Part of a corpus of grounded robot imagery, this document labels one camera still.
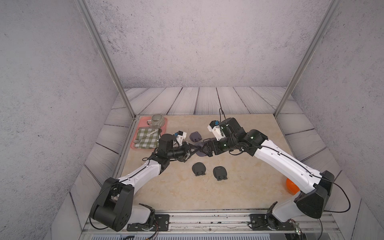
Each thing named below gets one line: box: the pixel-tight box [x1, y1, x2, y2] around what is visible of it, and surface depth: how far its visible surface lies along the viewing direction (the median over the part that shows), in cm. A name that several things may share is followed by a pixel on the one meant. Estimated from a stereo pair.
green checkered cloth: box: [134, 127, 159, 149], surface depth 110 cm
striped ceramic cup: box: [147, 114, 165, 127], surface depth 111 cm
